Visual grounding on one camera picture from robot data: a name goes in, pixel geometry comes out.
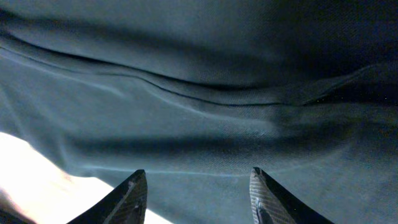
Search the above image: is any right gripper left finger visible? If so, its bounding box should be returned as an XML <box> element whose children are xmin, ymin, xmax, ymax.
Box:
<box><xmin>68</xmin><ymin>170</ymin><xmax>147</xmax><ymax>224</ymax></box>

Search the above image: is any black t-shirt with logo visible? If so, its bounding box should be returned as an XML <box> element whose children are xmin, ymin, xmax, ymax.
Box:
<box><xmin>1</xmin><ymin>0</ymin><xmax>397</xmax><ymax>223</ymax></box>

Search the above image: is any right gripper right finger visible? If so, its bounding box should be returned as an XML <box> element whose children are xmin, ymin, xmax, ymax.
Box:
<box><xmin>249</xmin><ymin>167</ymin><xmax>333</xmax><ymax>224</ymax></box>

